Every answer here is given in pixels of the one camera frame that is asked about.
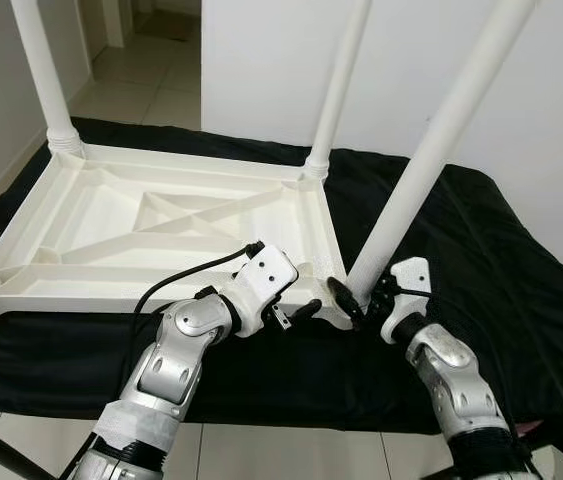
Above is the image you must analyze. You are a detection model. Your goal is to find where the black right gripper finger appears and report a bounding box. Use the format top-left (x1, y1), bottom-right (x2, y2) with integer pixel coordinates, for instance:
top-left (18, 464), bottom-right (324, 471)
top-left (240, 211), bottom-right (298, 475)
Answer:
top-left (327, 278), bottom-right (364, 331)

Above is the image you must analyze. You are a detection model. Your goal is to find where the white plastic table leg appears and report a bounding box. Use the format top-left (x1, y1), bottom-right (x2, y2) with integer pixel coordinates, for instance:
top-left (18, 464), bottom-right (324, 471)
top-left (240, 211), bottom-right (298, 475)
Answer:
top-left (304, 0), bottom-right (374, 181)
top-left (346, 0), bottom-right (540, 306)
top-left (9, 0), bottom-right (89, 159)

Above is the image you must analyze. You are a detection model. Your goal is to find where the white plastic children table top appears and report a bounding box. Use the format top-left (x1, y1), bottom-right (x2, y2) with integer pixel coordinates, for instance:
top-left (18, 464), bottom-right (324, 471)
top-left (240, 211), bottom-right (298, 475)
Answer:
top-left (0, 140), bottom-right (357, 331)

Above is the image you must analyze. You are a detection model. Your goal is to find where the pink cloth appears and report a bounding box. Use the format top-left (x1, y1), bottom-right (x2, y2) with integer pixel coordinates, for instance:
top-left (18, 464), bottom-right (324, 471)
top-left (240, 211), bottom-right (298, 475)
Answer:
top-left (511, 420), bottom-right (544, 437)

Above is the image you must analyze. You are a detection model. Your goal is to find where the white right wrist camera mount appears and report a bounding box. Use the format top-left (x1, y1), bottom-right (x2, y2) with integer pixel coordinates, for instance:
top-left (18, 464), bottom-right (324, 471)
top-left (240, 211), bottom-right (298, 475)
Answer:
top-left (379, 257), bottom-right (434, 346)

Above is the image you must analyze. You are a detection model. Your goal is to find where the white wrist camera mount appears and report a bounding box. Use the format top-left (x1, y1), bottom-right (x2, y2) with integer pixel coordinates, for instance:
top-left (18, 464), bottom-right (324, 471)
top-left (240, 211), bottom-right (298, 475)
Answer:
top-left (379, 257), bottom-right (434, 346)
top-left (223, 243), bottom-right (300, 339)

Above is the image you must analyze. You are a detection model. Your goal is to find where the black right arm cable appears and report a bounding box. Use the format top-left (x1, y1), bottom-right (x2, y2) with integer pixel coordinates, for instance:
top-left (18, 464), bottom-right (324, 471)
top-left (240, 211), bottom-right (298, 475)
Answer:
top-left (389, 284), bottom-right (522, 451)

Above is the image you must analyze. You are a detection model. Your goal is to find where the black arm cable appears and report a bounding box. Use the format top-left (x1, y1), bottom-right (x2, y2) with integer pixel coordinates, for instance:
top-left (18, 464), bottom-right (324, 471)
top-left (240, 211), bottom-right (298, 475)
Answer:
top-left (389, 284), bottom-right (522, 451)
top-left (133, 240), bottom-right (265, 321)

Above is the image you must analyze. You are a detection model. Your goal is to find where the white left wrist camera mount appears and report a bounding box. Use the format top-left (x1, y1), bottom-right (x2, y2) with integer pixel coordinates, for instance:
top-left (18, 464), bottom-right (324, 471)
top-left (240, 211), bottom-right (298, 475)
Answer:
top-left (223, 243), bottom-right (300, 339)

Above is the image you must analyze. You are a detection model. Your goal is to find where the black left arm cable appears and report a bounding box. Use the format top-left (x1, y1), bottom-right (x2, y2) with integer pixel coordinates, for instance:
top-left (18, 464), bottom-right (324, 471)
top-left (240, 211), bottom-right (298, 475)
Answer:
top-left (133, 240), bottom-right (265, 321)

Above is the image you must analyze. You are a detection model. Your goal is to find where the white door frame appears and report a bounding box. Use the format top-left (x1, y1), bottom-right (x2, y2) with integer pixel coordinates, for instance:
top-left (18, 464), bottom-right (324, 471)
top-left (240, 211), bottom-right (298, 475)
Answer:
top-left (104, 0), bottom-right (130, 49)

